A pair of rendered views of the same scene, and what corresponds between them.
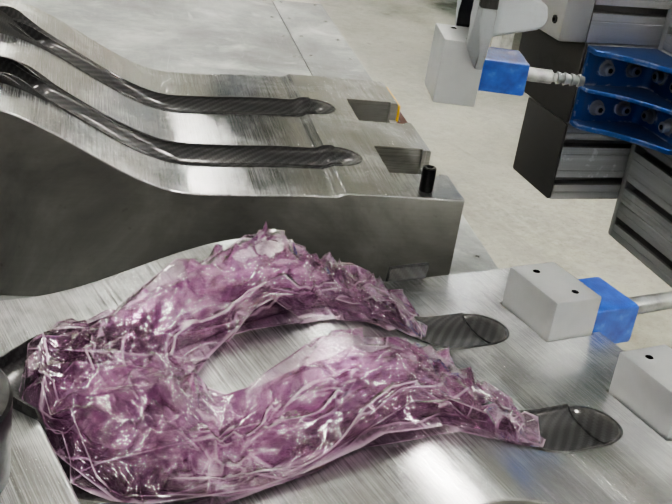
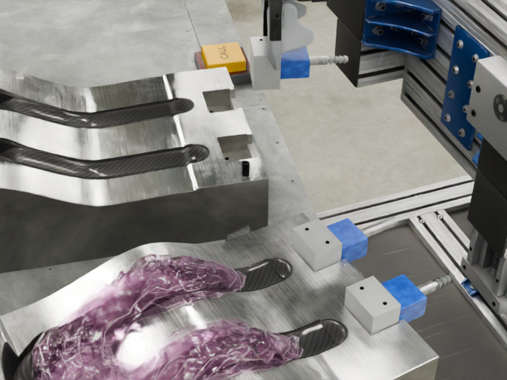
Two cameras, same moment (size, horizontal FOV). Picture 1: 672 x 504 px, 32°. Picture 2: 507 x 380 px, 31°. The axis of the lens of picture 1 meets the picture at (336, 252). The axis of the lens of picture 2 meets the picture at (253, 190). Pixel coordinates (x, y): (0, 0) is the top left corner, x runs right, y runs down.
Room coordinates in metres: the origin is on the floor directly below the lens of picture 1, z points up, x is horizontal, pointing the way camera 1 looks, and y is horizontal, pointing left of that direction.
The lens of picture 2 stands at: (-0.09, -0.09, 1.57)
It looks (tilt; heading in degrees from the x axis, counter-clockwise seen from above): 39 degrees down; 2
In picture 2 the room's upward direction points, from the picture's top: straight up
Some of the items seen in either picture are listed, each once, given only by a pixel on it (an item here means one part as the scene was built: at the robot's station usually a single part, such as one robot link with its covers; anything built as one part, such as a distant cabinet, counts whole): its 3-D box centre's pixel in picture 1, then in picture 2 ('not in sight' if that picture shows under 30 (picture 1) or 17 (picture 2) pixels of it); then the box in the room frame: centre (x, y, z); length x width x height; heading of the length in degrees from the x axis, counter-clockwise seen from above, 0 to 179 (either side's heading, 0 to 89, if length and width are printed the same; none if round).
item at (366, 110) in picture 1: (375, 132); (222, 111); (0.93, -0.02, 0.87); 0.05 x 0.05 x 0.04; 15
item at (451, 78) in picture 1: (509, 71); (299, 61); (0.97, -0.12, 0.93); 0.13 x 0.05 x 0.05; 98
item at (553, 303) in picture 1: (602, 310); (349, 239); (0.70, -0.18, 0.86); 0.13 x 0.05 x 0.05; 122
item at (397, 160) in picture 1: (406, 183); (238, 158); (0.83, -0.04, 0.87); 0.05 x 0.05 x 0.04; 15
